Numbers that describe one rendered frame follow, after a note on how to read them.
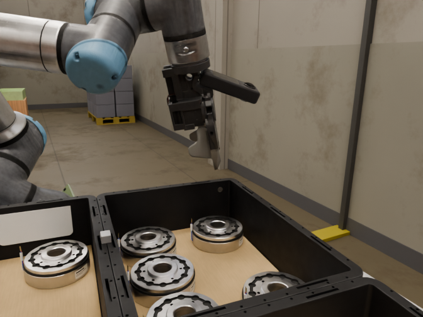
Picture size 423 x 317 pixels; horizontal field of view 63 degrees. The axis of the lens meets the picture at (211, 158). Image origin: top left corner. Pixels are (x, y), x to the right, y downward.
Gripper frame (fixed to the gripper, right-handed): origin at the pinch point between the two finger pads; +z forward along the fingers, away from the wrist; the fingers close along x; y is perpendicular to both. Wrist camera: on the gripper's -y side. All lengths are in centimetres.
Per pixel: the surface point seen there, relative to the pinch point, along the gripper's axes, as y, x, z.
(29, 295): 31.4, 25.4, 5.8
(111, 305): 12.4, 37.6, -3.9
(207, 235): 4.1, 11.6, 10.5
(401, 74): -106, -134, 36
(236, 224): -1.6, 6.8, 12.8
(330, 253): -14.3, 27.4, 3.2
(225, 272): 1.4, 19.3, 12.6
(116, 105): 200, -565, 156
